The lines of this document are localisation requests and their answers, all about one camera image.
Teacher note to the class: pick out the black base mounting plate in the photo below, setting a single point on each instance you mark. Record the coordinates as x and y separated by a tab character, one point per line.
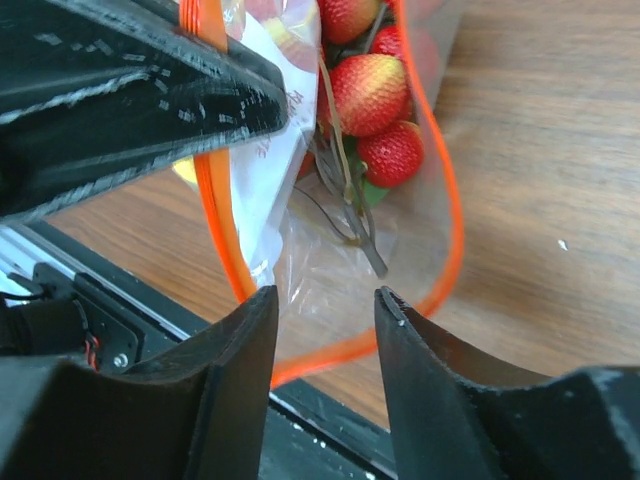
60	299

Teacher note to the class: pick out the clear zip top bag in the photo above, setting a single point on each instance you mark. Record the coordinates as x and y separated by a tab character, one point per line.
247	192

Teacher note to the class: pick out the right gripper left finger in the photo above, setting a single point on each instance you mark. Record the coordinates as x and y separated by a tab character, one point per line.
195	411

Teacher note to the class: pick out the red fake strawberry bunch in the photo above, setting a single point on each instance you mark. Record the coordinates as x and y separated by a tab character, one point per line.
370	185

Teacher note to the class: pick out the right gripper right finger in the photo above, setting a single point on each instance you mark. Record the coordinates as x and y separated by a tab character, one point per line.
457	412

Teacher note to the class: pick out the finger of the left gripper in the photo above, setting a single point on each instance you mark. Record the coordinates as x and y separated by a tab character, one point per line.
95	94

